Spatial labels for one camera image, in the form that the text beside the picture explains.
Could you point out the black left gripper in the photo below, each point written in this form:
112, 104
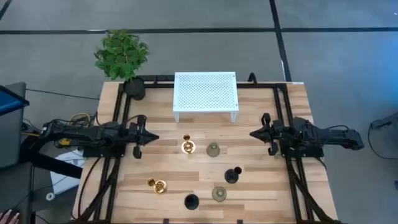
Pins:
136, 133

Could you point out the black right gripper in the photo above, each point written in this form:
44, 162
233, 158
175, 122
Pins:
272, 133

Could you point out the gold candlestick holder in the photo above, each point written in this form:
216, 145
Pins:
188, 147
160, 187

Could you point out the ribbed glass candle holder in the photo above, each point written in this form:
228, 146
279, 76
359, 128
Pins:
219, 194
213, 150

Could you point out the black candlestick holder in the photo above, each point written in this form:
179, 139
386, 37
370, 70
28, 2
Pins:
231, 176
191, 202

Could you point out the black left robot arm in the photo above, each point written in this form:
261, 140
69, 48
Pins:
93, 133

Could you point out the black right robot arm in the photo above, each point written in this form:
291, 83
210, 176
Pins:
311, 133

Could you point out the black plant pot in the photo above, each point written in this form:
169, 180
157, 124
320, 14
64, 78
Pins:
134, 88

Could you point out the white perforated metal shelf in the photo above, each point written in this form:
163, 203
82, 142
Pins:
205, 91

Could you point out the green leafy plant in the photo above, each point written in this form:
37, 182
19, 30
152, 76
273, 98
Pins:
121, 56

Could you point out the yellow plug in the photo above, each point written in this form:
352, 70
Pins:
64, 142

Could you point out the white paper sheet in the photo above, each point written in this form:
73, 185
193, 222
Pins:
66, 183

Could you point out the black desk beam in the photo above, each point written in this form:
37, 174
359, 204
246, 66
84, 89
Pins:
56, 165

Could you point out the white tape roll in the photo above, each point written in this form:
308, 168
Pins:
46, 196

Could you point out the dark grey equipment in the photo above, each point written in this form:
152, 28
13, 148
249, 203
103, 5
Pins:
388, 121

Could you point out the monitor with blue screen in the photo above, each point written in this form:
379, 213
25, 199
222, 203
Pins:
11, 101

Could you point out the person's hand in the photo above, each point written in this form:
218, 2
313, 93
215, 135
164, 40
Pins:
9, 217

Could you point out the black aluminium table frame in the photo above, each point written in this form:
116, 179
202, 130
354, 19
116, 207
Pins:
264, 85

